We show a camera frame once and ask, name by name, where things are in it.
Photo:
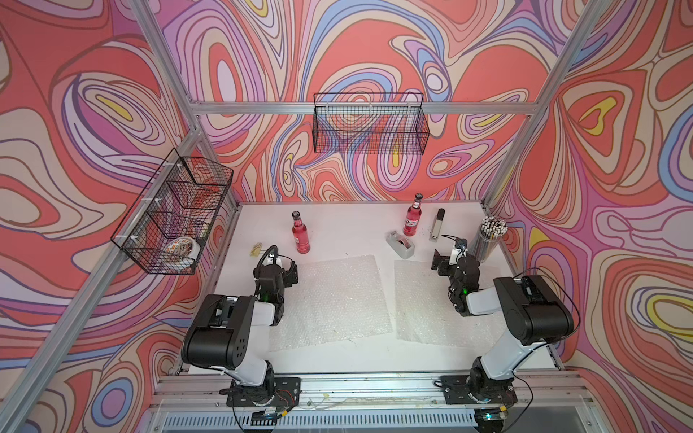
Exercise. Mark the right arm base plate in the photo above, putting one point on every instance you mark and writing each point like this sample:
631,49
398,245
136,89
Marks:
464,390

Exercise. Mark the pink drink bottle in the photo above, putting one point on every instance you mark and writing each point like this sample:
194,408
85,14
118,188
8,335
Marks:
300,233
413,216

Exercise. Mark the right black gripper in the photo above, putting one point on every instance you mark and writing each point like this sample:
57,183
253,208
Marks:
447,262

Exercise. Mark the metal cup of pencils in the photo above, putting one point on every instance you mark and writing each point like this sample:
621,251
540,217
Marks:
490,231

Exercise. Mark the tape roll in basket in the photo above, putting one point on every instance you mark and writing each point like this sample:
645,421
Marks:
181,253

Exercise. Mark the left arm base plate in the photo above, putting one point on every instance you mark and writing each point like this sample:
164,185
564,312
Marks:
263,391

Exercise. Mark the bubble wrap sheet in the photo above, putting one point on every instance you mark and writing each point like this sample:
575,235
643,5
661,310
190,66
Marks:
424,314
338,300

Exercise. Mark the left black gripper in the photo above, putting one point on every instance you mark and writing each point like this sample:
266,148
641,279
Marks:
287,272

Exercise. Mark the back black wire basket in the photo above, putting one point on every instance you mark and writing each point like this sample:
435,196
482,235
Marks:
381,123

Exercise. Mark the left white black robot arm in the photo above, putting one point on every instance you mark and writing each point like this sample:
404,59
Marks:
219,336

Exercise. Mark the black wire basket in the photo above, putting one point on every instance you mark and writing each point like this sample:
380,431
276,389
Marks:
381,123
182,198

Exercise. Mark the grey tape dispenser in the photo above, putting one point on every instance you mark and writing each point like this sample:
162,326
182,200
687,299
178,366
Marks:
401,244

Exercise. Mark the silver black marker tube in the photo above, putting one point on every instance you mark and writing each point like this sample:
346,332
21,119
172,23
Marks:
437,225

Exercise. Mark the aluminium front rail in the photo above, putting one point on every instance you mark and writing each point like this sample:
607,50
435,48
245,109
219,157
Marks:
540,401

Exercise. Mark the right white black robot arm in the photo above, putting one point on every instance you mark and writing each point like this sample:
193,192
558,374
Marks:
533,313

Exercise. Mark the left black wire basket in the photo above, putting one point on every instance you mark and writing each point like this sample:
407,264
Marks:
182,198

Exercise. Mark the yellow binder clip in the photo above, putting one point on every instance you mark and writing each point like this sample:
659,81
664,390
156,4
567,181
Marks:
257,250

